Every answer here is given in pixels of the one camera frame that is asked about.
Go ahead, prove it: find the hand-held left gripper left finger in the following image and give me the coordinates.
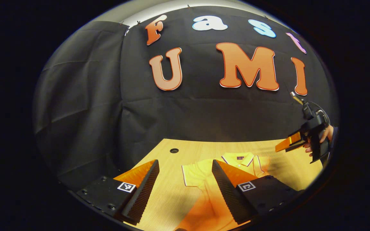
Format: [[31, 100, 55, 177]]
[[76, 159, 160, 226]]

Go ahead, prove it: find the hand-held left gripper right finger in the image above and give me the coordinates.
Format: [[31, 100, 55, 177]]
[[211, 159, 301, 225]]

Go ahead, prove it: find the orange T-shirt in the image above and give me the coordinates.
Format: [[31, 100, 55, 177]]
[[174, 152, 270, 231]]

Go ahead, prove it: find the black backdrop cloth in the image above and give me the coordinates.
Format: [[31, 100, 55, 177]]
[[32, 6, 339, 193]]

